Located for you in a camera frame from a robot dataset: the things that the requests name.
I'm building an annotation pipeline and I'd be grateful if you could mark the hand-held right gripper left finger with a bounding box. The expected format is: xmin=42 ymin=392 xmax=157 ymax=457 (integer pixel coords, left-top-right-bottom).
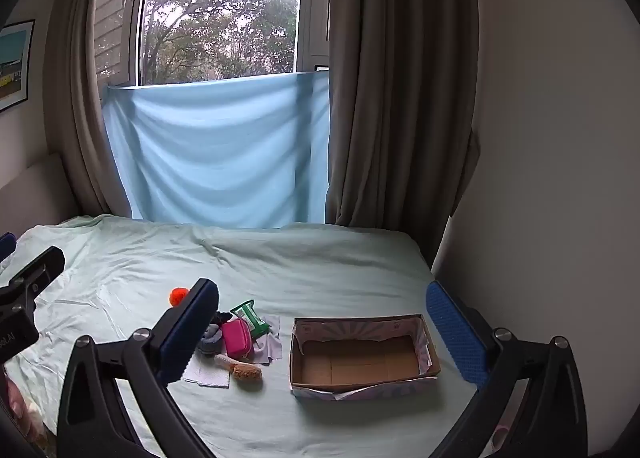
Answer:
xmin=55 ymin=278 xmax=221 ymax=458

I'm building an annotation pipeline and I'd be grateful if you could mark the magenta pink box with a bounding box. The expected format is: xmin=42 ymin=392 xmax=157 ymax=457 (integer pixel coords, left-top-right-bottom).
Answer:
xmin=221 ymin=319 xmax=254 ymax=358

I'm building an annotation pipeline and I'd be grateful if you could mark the framed wall picture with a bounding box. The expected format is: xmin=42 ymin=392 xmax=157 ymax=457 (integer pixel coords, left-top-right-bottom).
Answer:
xmin=0 ymin=19 xmax=37 ymax=113

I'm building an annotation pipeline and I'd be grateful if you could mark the brown curtain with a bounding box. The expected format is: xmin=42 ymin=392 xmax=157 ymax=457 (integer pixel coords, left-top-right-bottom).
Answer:
xmin=42 ymin=0 xmax=133 ymax=219
xmin=325 ymin=0 xmax=481 ymax=241

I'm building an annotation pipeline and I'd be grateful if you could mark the white paper towel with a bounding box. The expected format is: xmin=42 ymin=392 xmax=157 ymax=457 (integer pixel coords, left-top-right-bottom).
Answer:
xmin=182 ymin=350 xmax=232 ymax=389

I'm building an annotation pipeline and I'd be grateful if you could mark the brown plush toy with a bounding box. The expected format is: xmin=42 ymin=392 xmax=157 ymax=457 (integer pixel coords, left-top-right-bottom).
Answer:
xmin=214 ymin=353 xmax=263 ymax=383

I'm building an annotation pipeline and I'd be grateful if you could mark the light purple cloth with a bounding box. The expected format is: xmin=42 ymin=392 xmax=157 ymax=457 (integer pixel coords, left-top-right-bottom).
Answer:
xmin=250 ymin=315 xmax=283 ymax=365

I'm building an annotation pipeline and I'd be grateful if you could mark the light blue hanging cloth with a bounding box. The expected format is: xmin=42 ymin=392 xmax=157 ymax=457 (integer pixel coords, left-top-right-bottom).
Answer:
xmin=101 ymin=71 xmax=332 ymax=230

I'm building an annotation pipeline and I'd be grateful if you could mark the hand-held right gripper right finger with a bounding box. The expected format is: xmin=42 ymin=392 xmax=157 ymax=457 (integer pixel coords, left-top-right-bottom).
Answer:
xmin=425 ymin=281 xmax=590 ymax=458

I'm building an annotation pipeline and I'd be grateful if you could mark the window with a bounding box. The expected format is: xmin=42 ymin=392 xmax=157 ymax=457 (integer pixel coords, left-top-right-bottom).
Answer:
xmin=92 ymin=0 xmax=333 ymax=88

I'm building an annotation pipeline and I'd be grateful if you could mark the person's left hand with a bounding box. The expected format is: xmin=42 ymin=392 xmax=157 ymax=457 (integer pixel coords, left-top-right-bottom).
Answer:
xmin=0 ymin=373 xmax=48 ymax=444

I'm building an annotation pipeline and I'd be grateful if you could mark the cardboard box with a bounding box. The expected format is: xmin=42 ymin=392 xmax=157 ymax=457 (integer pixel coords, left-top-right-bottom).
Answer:
xmin=289 ymin=313 xmax=442 ymax=401

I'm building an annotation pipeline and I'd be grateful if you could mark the white headboard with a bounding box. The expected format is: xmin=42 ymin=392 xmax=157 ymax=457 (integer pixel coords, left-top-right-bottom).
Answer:
xmin=0 ymin=152 xmax=83 ymax=239

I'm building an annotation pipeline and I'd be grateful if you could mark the green wipes packet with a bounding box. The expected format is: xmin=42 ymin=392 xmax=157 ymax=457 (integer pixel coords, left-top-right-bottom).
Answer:
xmin=230 ymin=301 xmax=271 ymax=341

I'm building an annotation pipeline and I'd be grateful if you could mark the grey sock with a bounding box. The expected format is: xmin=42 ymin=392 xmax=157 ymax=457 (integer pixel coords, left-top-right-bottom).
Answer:
xmin=196 ymin=325 xmax=224 ymax=355

